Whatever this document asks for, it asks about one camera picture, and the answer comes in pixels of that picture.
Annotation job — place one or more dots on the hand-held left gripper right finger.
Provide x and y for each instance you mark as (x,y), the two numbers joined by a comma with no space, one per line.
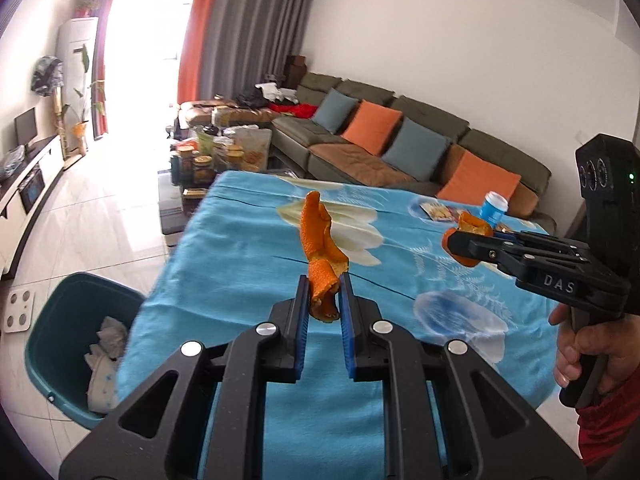
(346,345)

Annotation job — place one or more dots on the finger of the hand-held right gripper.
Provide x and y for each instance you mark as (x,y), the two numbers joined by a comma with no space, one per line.
(545,245)
(480,250)

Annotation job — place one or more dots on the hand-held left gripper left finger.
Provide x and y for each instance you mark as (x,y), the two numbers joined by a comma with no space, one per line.
(301,340)

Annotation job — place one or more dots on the curled orange peel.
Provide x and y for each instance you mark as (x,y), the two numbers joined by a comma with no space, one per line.
(472,225)

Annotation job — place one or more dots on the long orange peel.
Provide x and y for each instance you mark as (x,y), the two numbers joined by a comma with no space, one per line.
(320,250)

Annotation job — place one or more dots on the teal plastic bin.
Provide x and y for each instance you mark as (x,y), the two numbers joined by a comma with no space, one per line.
(60,320)

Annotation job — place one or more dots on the person's right hand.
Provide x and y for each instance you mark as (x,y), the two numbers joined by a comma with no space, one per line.
(620,345)

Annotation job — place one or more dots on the pink snack packet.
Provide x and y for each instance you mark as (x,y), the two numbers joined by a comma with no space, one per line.
(454,215)

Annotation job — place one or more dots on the blue paper cup white lid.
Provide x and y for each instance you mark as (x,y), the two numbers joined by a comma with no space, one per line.
(494,208)

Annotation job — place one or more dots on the clear cookie snack packet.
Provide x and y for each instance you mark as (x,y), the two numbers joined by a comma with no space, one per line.
(434,211)

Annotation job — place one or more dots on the orange cushion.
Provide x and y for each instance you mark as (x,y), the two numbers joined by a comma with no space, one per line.
(372,127)
(477,180)

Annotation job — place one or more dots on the blue floral tablecloth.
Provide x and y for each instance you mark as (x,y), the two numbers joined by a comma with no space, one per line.
(240,260)

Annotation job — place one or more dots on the grey-blue cushion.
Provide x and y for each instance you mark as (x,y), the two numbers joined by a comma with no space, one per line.
(415,150)
(335,111)

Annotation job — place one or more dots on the olive green sectional sofa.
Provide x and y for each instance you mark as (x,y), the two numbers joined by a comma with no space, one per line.
(350,155)

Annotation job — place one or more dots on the dark coffee table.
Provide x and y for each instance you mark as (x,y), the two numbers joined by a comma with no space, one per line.
(175,215)

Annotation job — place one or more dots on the red shirt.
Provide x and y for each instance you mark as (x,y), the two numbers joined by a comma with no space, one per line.
(612,425)

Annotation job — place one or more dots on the patterned snack bag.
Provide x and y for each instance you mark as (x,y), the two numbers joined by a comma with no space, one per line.
(254,149)

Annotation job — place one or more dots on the group of snack jars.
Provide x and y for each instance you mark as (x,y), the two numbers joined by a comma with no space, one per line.
(202,160)

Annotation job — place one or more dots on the red cloth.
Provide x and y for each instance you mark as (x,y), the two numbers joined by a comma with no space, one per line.
(295,110)

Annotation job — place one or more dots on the black cloth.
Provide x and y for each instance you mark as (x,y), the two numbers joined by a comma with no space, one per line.
(252,99)

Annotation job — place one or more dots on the white cloth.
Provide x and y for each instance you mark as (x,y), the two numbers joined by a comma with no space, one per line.
(275,92)

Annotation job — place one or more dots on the brown cardboard boxes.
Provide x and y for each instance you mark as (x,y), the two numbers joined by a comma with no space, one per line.
(295,69)

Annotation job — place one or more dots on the white bathroom scale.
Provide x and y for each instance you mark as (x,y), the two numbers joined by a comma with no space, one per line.
(19,311)

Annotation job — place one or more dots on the wide orange and grey curtain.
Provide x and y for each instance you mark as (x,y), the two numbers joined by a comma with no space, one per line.
(250,35)

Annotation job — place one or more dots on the white black-topped TV cabinet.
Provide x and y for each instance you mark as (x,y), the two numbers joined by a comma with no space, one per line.
(25,195)

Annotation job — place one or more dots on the tall green houseplant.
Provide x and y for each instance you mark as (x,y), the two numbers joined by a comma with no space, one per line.
(82,110)

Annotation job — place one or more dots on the clear plastic bag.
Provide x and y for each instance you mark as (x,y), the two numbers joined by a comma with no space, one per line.
(12,161)

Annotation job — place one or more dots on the bright balcony window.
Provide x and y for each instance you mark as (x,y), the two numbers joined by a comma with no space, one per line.
(150,35)

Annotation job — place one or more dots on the narrow grey and orange curtain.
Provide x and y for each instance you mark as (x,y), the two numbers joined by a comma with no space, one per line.
(100,60)

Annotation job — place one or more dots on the small black monitor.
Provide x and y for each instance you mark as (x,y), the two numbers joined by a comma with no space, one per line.
(25,127)

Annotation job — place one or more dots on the white standing air conditioner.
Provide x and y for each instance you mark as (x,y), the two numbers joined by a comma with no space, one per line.
(75,60)

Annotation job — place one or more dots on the covered standing fan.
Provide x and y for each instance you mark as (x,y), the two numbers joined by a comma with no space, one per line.
(46,75)

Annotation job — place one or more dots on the small potted plant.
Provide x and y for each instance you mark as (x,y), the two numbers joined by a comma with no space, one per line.
(87,8)

